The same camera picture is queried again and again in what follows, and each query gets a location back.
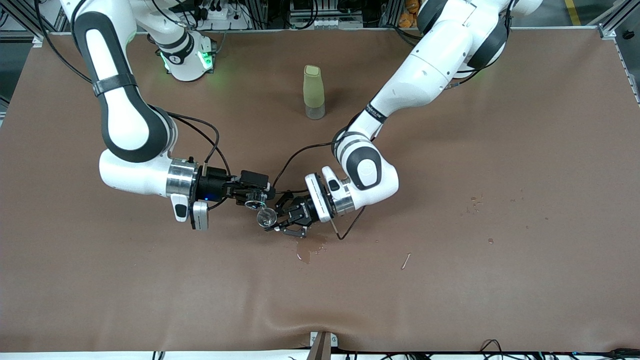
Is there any brown liquid puddle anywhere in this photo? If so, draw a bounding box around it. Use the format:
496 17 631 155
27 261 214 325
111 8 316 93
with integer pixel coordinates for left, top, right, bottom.
296 235 329 265

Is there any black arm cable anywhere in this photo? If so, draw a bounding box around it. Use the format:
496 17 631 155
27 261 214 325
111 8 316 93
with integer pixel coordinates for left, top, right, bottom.
272 141 367 241
30 0 232 211

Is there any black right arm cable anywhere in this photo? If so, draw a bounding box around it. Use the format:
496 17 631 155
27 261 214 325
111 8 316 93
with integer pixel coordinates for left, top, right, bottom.
30 0 232 211

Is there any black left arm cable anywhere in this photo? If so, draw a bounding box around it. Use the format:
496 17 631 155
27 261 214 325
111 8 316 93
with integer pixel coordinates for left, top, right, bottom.
272 141 367 241

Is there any brown table cover mat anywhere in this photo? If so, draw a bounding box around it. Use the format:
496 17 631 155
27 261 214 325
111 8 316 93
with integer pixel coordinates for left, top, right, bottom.
0 27 640 353

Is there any grey metal bracket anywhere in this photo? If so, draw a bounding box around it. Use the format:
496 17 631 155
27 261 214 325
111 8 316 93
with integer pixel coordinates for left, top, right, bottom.
309 331 339 360

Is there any green bottle with clear base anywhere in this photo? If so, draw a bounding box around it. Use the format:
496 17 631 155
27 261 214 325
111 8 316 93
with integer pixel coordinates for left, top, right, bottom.
303 64 326 121

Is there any aluminium frame rail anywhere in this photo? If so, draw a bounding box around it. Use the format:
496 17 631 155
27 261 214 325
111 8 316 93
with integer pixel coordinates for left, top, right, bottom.
590 0 640 106

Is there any white power strip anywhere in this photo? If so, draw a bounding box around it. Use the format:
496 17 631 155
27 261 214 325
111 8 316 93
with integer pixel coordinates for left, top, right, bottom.
196 4 251 32

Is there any steel double jigger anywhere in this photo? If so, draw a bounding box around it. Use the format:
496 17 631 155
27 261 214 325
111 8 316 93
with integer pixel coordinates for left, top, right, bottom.
256 208 279 232

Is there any orange packets pile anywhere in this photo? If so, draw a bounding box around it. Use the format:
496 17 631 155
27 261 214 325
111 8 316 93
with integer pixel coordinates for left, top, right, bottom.
400 0 424 29

